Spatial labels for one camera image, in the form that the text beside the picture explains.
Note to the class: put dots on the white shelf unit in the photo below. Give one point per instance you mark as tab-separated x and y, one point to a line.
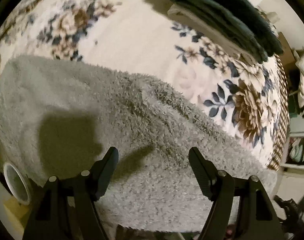
293	157

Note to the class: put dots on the floral cream bed blanket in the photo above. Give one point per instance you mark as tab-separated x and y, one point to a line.
148	36

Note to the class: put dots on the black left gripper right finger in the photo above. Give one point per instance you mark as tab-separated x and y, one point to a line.
256	217

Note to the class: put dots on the grey fluffy fleece pant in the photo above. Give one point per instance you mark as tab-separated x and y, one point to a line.
59	117

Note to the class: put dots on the white cylindrical tube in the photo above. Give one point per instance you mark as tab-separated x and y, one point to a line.
18	184

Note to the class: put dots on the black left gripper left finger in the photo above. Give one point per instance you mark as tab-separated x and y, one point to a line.
50	219

